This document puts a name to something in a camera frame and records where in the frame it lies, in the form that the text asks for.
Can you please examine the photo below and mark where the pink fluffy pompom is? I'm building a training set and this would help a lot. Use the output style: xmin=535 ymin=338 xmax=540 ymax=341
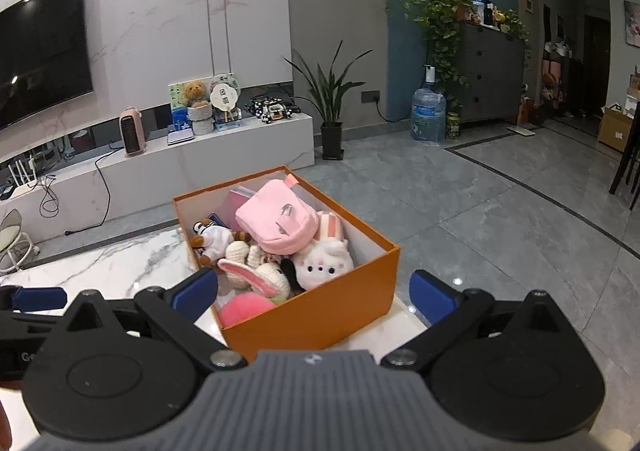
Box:
xmin=218 ymin=292 xmax=276 ymax=327

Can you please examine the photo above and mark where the red panda sailor plush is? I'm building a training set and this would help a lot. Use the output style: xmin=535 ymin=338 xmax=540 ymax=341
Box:
xmin=190 ymin=218 xmax=250 ymax=267

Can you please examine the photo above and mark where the pink wallet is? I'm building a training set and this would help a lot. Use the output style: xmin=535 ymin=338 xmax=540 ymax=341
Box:
xmin=224 ymin=185 xmax=255 ymax=231

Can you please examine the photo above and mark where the white cat plush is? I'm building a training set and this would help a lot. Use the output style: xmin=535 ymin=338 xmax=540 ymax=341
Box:
xmin=291 ymin=210 xmax=355 ymax=291

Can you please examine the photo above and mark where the pink fabric pouch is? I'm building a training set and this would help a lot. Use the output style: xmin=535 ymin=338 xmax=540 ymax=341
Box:
xmin=235 ymin=174 xmax=319 ymax=256

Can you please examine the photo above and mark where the person left hand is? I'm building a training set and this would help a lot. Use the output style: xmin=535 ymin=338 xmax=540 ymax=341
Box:
xmin=0 ymin=405 xmax=12 ymax=451

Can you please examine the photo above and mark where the orange cardboard box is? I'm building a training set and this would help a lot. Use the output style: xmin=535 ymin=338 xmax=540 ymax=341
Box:
xmin=172 ymin=166 xmax=400 ymax=361

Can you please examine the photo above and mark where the white stool chair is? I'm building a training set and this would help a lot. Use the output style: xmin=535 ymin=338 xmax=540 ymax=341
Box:
xmin=0 ymin=209 xmax=40 ymax=275

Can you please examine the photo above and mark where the white tv console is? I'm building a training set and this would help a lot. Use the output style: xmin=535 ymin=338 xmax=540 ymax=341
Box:
xmin=1 ymin=114 xmax=314 ymax=243

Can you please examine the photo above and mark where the pink space heater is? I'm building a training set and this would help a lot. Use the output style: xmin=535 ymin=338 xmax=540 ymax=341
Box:
xmin=118 ymin=107 xmax=146 ymax=157

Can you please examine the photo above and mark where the white wifi router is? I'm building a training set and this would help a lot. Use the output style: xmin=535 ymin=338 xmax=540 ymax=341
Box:
xmin=9 ymin=157 xmax=40 ymax=197

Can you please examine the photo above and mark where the blue water jug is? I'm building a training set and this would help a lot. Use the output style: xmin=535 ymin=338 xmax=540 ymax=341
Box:
xmin=410 ymin=65 xmax=447 ymax=143

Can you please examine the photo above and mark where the round paper fan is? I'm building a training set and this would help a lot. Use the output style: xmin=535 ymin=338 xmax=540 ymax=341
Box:
xmin=209 ymin=82 xmax=239 ymax=122

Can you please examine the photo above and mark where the small teddy bear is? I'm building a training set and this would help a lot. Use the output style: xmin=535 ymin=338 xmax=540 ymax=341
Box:
xmin=181 ymin=79 xmax=208 ymax=107

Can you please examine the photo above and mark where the black white toy car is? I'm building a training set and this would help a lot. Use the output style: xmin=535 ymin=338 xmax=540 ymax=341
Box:
xmin=245 ymin=96 xmax=300 ymax=124

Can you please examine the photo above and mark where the black dining chair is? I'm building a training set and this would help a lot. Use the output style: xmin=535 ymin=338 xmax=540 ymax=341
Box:
xmin=608 ymin=111 xmax=640 ymax=195

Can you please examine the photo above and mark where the cardboard box on floor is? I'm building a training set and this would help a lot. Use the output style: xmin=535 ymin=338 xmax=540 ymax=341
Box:
xmin=598 ymin=108 xmax=634 ymax=152

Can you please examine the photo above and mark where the dark grey cabinet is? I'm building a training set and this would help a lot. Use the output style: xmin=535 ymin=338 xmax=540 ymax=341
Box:
xmin=458 ymin=23 xmax=525 ymax=124

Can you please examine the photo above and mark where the tall potted leaf plant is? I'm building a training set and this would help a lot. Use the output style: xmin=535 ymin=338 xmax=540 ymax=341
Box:
xmin=284 ymin=40 xmax=372 ymax=160

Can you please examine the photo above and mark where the black television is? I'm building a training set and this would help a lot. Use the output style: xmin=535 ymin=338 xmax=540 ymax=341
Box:
xmin=0 ymin=0 xmax=93 ymax=129

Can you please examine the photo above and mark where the trailing green pothos plant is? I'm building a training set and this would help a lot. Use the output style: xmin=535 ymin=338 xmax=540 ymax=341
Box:
xmin=404 ymin=0 xmax=471 ymax=112

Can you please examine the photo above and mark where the black power cable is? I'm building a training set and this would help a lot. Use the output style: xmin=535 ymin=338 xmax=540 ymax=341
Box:
xmin=64 ymin=144 xmax=124 ymax=237

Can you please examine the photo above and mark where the wall picture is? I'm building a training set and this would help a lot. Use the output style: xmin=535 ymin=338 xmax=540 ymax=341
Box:
xmin=624 ymin=0 xmax=640 ymax=48

